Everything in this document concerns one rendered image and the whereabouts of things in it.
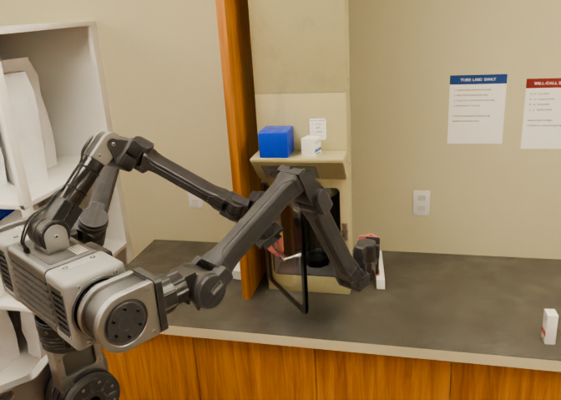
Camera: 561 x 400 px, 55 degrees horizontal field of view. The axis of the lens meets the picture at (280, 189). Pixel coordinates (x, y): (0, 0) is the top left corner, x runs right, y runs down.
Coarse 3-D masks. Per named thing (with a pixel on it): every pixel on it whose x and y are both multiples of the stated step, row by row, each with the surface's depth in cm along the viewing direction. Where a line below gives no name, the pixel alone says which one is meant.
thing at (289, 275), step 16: (288, 208) 180; (288, 224) 183; (288, 240) 185; (272, 256) 202; (304, 256) 177; (272, 272) 205; (288, 272) 191; (304, 272) 179; (288, 288) 194; (304, 288) 181; (304, 304) 184
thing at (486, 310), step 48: (240, 288) 216; (432, 288) 207; (480, 288) 205; (528, 288) 203; (192, 336) 192; (240, 336) 187; (288, 336) 183; (336, 336) 181; (384, 336) 180; (432, 336) 178; (480, 336) 177; (528, 336) 175
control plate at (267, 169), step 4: (264, 168) 188; (268, 168) 188; (272, 168) 187; (276, 168) 187; (292, 168) 185; (300, 168) 185; (304, 168) 184; (308, 168) 184; (312, 168) 184; (268, 172) 191; (272, 172) 190; (276, 172) 190; (308, 172) 187; (312, 172) 186; (316, 172) 186; (268, 176) 194; (272, 176) 193; (312, 176) 189; (316, 176) 189
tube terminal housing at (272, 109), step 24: (264, 96) 188; (288, 96) 186; (312, 96) 184; (336, 96) 182; (264, 120) 191; (288, 120) 189; (336, 120) 185; (336, 144) 188; (312, 288) 209; (336, 288) 207
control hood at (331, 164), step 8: (256, 152) 192; (296, 152) 189; (328, 152) 186; (336, 152) 186; (344, 152) 185; (256, 160) 184; (264, 160) 184; (272, 160) 183; (280, 160) 182; (288, 160) 182; (296, 160) 181; (304, 160) 180; (312, 160) 180; (320, 160) 179; (328, 160) 178; (336, 160) 178; (344, 160) 181; (256, 168) 189; (320, 168) 183; (328, 168) 182; (336, 168) 182; (344, 168) 182; (264, 176) 194; (320, 176) 189; (328, 176) 188; (336, 176) 187; (344, 176) 186
